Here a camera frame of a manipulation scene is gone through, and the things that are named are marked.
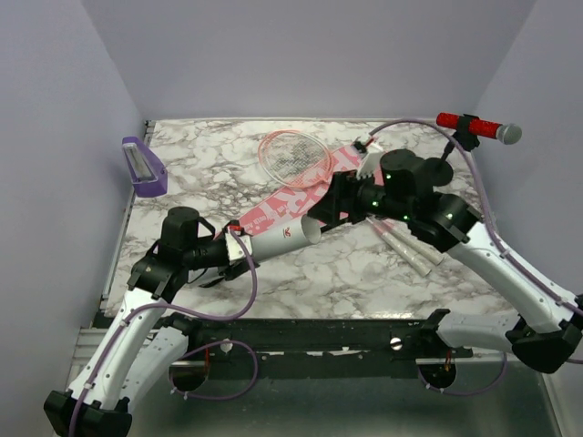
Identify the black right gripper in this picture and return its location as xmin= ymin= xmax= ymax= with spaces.
xmin=307 ymin=167 xmax=413 ymax=226

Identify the white shuttlecock tube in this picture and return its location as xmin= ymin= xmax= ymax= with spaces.
xmin=251 ymin=215 xmax=322 ymax=262

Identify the pink racket bag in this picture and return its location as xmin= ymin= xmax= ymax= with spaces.
xmin=239 ymin=146 xmax=361 ymax=236

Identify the pink badminton racket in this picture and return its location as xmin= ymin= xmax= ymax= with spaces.
xmin=257 ymin=129 xmax=432 ymax=277

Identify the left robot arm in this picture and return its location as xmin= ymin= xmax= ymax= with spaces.
xmin=44 ymin=207 xmax=260 ymax=436

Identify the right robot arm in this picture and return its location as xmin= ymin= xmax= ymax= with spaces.
xmin=308 ymin=149 xmax=582 ymax=373

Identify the purple wedge device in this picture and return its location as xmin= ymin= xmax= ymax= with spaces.
xmin=122 ymin=137 xmax=168 ymax=198

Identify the red microphone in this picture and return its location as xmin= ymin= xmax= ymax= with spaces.
xmin=435 ymin=112 xmax=522 ymax=145

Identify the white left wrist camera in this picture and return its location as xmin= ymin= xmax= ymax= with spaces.
xmin=224 ymin=229 xmax=252 ymax=265

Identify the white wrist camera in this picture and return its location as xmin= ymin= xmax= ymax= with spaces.
xmin=224 ymin=229 xmax=252 ymax=265
xmin=352 ymin=137 xmax=384 ymax=179

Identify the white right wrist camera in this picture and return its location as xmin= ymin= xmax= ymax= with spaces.
xmin=352 ymin=137 xmax=384 ymax=179

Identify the black base frame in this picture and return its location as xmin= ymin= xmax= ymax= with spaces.
xmin=155 ymin=315 xmax=473 ymax=386

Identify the aluminium rail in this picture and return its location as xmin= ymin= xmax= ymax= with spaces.
xmin=72 ymin=328 xmax=107 ymax=366

